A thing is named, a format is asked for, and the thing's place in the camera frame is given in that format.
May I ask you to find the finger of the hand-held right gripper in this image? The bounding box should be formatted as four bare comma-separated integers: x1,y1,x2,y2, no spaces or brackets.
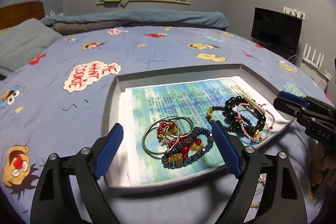
273,98,306,122
278,91,309,108

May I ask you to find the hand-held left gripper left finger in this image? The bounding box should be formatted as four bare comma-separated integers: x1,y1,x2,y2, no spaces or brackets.
31,123,124,224

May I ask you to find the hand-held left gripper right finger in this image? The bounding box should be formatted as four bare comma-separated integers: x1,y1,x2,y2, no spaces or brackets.
211,120,306,224

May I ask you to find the pink cord bracelet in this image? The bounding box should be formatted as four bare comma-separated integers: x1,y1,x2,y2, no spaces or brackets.
236,102,276,142

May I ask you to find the gold pearl bar bracelet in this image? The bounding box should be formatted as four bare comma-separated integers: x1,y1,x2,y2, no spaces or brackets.
240,98,267,116

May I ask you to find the red bead bracelet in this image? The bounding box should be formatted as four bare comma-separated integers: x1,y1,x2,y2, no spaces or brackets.
157,122,202,159

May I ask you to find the black large bead bracelet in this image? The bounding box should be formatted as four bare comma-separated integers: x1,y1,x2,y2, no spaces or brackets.
224,96,267,136

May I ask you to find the purple small bead bracelet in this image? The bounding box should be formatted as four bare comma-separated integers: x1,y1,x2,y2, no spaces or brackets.
206,105,238,135

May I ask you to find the grey cardboard box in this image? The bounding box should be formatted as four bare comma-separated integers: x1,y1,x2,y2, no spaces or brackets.
104,63,298,189

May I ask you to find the gold chain jewelry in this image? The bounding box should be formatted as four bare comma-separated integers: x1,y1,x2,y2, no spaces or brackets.
160,126,200,162

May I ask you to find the blue bead bracelet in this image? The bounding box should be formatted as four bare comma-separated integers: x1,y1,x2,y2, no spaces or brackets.
161,127,215,170

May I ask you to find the person's right hand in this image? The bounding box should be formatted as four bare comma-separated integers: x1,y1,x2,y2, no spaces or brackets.
308,141,332,188

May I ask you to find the white router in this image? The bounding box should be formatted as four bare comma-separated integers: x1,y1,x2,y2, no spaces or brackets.
301,43,332,83

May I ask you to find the black monitor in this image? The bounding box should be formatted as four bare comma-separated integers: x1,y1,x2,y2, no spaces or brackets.
251,7,302,55

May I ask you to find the printed green paper sheet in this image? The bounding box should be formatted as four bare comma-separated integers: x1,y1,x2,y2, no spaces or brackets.
131,78,286,186

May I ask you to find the cartoon printed bed sheet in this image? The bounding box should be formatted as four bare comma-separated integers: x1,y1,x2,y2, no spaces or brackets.
0,26,336,224

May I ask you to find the grey folded blanket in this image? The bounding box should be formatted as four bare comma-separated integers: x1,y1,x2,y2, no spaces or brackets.
51,21,126,35

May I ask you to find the blue folded blanket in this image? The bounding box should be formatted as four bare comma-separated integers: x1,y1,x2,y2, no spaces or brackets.
41,9,228,28

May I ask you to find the grey-blue pillow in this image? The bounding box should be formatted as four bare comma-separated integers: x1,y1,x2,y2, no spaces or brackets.
0,18,63,73

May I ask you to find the wooden headboard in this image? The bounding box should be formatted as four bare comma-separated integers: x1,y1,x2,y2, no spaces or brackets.
0,1,45,30

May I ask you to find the gold bead chain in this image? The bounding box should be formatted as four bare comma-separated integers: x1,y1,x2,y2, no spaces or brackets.
249,175,264,209

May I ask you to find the wall hook rack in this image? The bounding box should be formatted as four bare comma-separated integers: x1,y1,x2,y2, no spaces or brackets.
283,6,306,20

